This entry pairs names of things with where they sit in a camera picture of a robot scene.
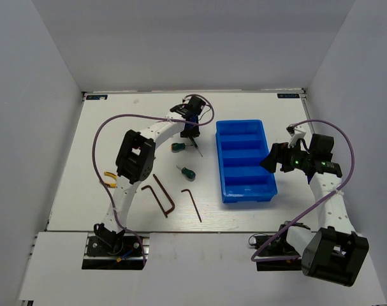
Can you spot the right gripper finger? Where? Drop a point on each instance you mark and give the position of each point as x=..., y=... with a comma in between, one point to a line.
x=269, y=163
x=274, y=150

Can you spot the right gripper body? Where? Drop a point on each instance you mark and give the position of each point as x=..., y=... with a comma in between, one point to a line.
x=292, y=157

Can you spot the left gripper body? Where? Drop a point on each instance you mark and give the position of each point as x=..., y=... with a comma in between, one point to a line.
x=190, y=132

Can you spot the green stubby screwdriver orange cap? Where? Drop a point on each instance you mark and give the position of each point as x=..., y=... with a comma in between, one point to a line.
x=179, y=147

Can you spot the small brown hex key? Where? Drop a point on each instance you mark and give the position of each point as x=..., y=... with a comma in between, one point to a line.
x=193, y=202

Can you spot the medium brown hex key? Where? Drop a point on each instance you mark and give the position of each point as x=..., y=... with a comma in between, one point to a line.
x=148, y=187

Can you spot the large brown hex key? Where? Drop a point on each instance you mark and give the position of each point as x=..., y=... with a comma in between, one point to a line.
x=168, y=197

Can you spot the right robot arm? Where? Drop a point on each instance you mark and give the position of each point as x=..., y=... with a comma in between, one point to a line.
x=335, y=252

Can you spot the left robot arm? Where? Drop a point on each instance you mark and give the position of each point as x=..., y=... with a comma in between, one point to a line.
x=135, y=158

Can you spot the blue divided plastic bin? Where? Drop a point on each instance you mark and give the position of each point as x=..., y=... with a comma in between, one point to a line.
x=241, y=146

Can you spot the right blue corner label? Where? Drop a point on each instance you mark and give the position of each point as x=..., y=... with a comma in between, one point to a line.
x=288, y=95

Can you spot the blue corner label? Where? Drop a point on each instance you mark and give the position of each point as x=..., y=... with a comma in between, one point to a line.
x=288, y=95
x=96, y=97

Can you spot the left blue corner label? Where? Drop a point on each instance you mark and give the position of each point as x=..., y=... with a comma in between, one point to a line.
x=96, y=97

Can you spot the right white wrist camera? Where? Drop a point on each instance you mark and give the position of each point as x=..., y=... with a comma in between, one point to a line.
x=296, y=133

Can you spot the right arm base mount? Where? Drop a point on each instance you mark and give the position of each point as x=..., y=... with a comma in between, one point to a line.
x=279, y=247

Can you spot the yellow handled needle-nose pliers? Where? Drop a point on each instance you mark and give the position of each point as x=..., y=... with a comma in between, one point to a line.
x=112, y=183

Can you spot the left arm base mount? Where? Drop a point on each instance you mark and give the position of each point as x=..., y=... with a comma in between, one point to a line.
x=109, y=250

